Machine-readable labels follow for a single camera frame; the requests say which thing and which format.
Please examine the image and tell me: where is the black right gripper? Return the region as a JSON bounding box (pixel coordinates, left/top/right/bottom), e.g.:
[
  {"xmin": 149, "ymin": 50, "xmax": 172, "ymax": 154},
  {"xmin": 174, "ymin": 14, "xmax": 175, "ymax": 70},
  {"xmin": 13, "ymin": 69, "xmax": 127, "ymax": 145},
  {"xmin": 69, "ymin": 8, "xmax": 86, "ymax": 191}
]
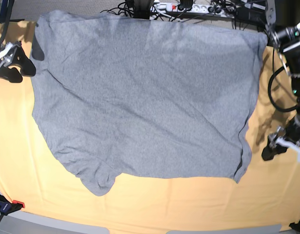
[{"xmin": 0, "ymin": 41, "xmax": 37, "ymax": 84}]

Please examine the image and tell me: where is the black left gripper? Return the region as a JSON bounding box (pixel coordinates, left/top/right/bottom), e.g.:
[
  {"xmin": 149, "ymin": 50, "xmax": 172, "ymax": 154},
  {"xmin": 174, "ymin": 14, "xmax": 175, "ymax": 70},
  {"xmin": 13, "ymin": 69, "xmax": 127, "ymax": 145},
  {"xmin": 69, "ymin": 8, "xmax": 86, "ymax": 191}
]
[{"xmin": 261, "ymin": 117, "xmax": 300, "ymax": 161}]

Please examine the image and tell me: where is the grey t-shirt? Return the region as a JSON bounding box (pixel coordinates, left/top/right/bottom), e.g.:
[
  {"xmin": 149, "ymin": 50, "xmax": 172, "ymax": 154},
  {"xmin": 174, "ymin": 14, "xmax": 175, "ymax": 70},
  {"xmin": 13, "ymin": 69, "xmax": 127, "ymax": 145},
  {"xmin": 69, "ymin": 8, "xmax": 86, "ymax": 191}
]
[{"xmin": 31, "ymin": 10, "xmax": 267, "ymax": 196}]

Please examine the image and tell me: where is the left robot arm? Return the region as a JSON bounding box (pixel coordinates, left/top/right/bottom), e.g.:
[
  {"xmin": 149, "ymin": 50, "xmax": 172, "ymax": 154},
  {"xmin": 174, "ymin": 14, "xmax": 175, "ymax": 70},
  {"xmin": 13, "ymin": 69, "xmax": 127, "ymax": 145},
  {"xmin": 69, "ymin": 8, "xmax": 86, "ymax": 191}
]
[{"xmin": 261, "ymin": 0, "xmax": 300, "ymax": 161}]

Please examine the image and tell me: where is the yellow table cloth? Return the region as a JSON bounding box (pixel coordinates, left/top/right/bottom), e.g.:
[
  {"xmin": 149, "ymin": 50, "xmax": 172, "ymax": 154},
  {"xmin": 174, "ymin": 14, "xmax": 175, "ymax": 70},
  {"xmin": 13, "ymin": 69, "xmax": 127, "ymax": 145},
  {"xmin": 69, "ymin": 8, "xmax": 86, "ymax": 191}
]
[{"xmin": 0, "ymin": 22, "xmax": 300, "ymax": 234}]

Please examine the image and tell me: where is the blue red clamp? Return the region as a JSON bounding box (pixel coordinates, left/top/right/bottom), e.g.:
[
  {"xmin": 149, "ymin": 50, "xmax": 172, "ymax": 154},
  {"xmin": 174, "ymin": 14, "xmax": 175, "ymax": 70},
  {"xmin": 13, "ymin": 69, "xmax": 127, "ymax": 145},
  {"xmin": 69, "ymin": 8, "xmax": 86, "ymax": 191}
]
[{"xmin": 0, "ymin": 195, "xmax": 25, "ymax": 216}]

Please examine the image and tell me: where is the black power adapter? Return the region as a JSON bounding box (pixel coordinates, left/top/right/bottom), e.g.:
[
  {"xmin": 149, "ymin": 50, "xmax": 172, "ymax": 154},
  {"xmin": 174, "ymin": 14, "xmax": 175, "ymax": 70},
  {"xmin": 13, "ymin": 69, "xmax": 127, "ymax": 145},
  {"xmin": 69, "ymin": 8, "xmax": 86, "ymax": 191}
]
[{"xmin": 236, "ymin": 7, "xmax": 266, "ymax": 24}]

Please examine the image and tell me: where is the white power strip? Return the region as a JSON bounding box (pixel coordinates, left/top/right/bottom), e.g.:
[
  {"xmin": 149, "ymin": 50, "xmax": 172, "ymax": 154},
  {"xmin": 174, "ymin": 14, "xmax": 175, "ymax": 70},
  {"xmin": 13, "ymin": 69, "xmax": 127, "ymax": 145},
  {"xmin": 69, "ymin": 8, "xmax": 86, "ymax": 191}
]
[{"xmin": 151, "ymin": 1, "xmax": 234, "ymax": 18}]

